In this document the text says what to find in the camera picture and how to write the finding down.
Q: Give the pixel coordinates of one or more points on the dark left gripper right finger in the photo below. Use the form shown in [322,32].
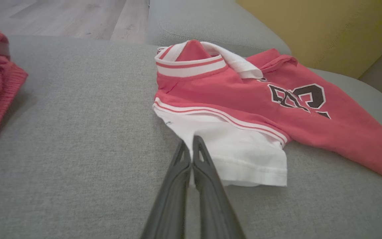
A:
[211,199]

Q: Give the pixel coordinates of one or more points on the large yellow sofa backrest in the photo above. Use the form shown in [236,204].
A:
[327,30]

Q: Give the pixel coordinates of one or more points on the large grey sofa seat cushion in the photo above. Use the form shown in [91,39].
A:
[78,132]

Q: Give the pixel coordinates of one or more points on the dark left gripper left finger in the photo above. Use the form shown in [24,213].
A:
[174,199]

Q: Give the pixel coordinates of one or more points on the grey sofa back cushion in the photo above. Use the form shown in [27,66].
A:
[191,23]

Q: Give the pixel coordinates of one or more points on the red shirt with white sleeves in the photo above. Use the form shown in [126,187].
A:
[244,99]

